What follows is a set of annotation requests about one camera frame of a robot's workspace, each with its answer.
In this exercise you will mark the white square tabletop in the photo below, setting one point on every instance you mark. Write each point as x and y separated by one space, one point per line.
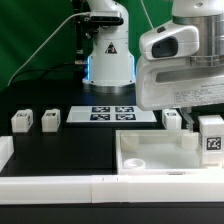
154 152

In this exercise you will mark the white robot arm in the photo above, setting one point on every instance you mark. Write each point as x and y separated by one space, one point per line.
111 67

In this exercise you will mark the white marker base plate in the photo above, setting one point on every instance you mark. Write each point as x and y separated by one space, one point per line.
111 114

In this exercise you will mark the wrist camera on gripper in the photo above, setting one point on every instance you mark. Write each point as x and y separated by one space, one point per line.
168 41

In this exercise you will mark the white U-shaped obstacle fence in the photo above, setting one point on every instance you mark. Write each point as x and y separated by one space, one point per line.
204 187

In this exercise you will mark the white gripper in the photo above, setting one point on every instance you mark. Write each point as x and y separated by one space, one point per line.
173 83

